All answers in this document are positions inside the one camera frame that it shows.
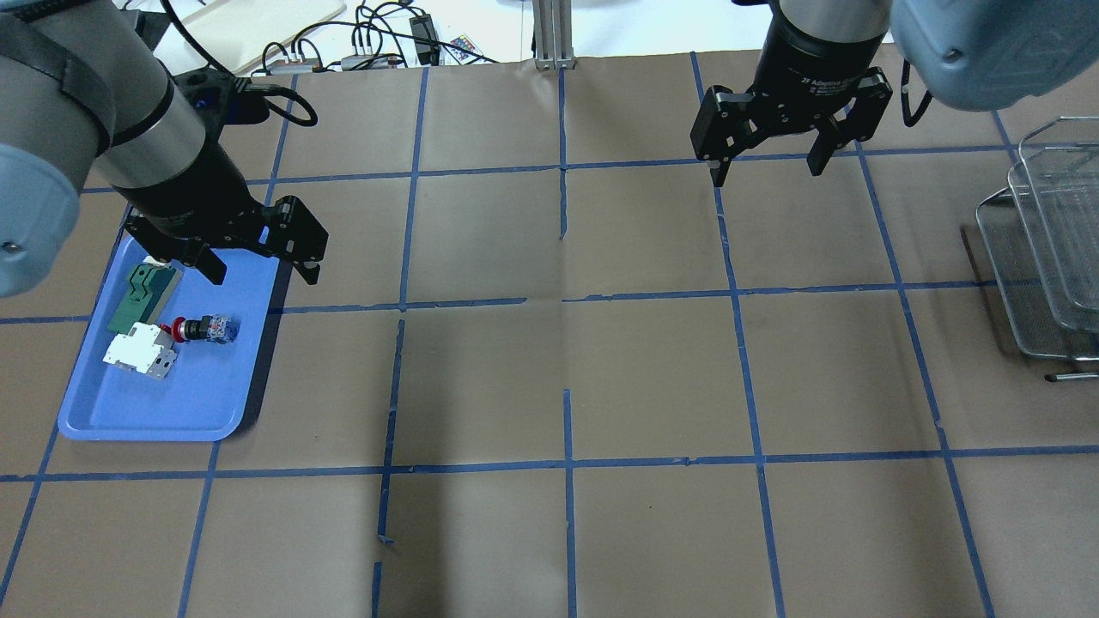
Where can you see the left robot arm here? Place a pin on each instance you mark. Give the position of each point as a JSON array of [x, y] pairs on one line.
[[83, 93]]

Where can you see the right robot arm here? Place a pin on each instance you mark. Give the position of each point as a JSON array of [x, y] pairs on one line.
[[970, 55]]

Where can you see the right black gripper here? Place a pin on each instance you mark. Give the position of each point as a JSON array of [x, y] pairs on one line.
[[816, 64]]

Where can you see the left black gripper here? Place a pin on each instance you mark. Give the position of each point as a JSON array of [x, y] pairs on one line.
[[191, 190]]

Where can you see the red push button switch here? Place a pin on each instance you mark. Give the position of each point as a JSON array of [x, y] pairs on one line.
[[215, 328]]

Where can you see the white circuit breaker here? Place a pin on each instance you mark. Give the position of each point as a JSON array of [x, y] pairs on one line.
[[146, 349]]

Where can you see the blue plastic tray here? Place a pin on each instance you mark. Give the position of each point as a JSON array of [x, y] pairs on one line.
[[205, 393]]

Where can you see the green terminal block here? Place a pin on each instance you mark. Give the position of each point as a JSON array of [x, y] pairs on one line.
[[146, 291]]

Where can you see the aluminium frame post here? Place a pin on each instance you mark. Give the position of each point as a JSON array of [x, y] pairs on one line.
[[553, 35]]

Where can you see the usb hub with cables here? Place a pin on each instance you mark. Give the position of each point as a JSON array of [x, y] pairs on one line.
[[370, 35]]

